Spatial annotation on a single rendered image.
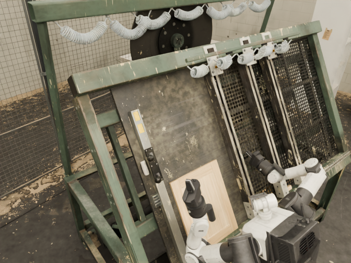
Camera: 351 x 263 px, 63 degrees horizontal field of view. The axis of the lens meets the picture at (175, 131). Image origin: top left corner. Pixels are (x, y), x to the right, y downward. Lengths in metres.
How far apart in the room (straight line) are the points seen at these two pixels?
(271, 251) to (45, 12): 1.65
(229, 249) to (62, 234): 2.19
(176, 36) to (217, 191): 1.19
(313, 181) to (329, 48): 3.79
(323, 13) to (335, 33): 0.35
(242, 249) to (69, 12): 1.53
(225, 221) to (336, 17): 3.96
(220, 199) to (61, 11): 1.46
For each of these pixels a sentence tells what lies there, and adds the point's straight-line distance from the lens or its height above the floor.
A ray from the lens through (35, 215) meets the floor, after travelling 3.57.
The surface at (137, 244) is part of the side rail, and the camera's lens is 1.62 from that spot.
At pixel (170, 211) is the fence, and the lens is 1.69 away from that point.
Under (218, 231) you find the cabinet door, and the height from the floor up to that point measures 0.94.
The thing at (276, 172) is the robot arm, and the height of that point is 1.26.
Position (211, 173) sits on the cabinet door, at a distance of 1.87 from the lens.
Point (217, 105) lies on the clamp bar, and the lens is 1.90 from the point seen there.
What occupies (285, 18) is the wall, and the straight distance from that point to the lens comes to 6.99.
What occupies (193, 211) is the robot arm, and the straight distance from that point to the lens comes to 1.30.
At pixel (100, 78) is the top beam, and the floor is 1.91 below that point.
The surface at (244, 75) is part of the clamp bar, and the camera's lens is 2.13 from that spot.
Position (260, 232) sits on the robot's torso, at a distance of 1.45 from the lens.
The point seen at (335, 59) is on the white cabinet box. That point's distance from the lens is 5.34.
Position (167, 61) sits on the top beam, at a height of 1.91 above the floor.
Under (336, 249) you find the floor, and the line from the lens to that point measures 3.41.
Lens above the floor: 2.45
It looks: 32 degrees down
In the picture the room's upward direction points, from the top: 1 degrees clockwise
